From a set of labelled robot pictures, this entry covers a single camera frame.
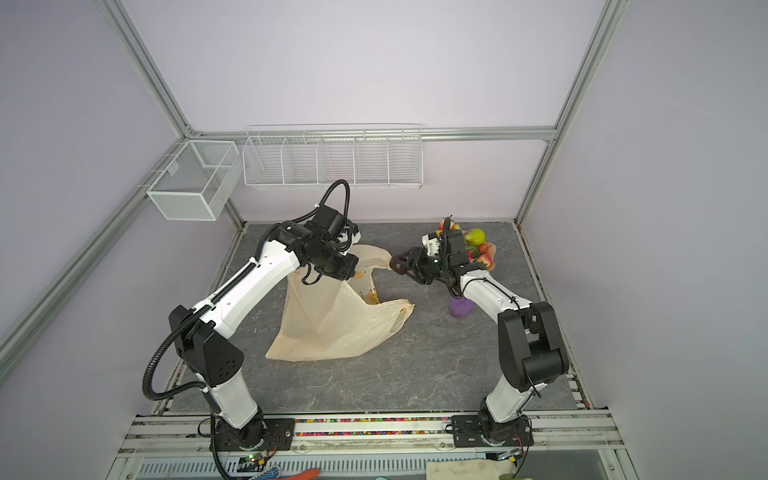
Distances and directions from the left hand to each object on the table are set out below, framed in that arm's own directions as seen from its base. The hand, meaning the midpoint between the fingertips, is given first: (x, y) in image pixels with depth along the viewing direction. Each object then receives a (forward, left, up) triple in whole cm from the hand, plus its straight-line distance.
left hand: (353, 276), depth 79 cm
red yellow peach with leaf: (+13, -42, -14) cm, 46 cm away
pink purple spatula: (0, -33, -21) cm, 39 cm away
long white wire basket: (+43, -4, +9) cm, 44 cm away
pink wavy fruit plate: (+19, -46, -15) cm, 52 cm away
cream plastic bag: (-8, +6, -9) cm, 13 cm away
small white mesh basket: (+38, +51, +4) cm, 64 cm away
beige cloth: (-42, -26, -20) cm, 53 cm away
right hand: (+6, -12, -5) cm, 15 cm away
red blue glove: (-40, +20, -21) cm, 49 cm away
